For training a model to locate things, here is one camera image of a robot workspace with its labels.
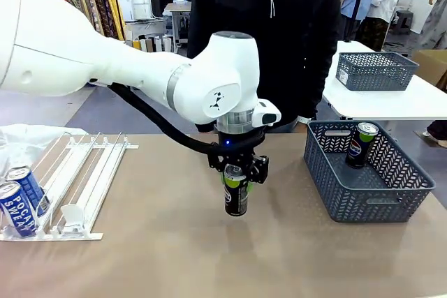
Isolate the white dispenser pusher plate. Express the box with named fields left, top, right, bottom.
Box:
left=60, top=204, right=87, bottom=233

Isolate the black Pepsi can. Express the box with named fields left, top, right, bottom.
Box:
left=223, top=163, right=250, bottom=217
left=344, top=121, right=380, bottom=170

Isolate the white wire can dispenser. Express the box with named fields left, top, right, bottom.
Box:
left=0, top=131, right=140, bottom=242

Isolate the background person leg with shoe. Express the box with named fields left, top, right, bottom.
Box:
left=421, top=119, right=447, bottom=149

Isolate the dark patterned skirt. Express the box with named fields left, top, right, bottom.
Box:
left=356, top=16, right=389, bottom=52

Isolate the person's left forearm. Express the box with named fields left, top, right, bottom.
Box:
left=296, top=46, right=342, bottom=121

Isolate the white plastic sheet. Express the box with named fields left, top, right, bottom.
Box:
left=0, top=123, right=89, bottom=187

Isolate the grey dress mannequin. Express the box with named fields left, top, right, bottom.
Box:
left=416, top=0, right=447, bottom=52

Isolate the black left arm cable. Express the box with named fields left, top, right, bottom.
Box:
left=88, top=79, right=225, bottom=160

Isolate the yellow hanging cloth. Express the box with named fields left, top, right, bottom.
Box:
left=98, top=0, right=126, bottom=41

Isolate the grey plastic lattice basket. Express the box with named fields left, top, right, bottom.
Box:
left=335, top=52, right=420, bottom=92
left=303, top=119, right=437, bottom=224

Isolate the blue Pocari Sweat can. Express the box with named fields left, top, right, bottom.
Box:
left=6, top=165, right=52, bottom=218
left=0, top=180, right=38, bottom=238

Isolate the grey background workbench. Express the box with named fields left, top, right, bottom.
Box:
left=163, top=1, right=193, bottom=48

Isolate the brown patterned hanging cloth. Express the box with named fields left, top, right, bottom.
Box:
left=59, top=0, right=116, bottom=38

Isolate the person in black jacket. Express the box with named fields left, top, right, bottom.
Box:
left=186, top=0, right=344, bottom=134

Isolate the white side table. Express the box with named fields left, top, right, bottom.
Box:
left=322, top=40, right=447, bottom=121

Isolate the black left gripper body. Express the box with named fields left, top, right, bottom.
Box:
left=208, top=130, right=265, bottom=170

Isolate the dark grey step stool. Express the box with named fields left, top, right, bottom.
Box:
left=390, top=9, right=415, bottom=36

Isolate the brown cardboard box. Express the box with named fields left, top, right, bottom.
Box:
left=411, top=48, right=447, bottom=90

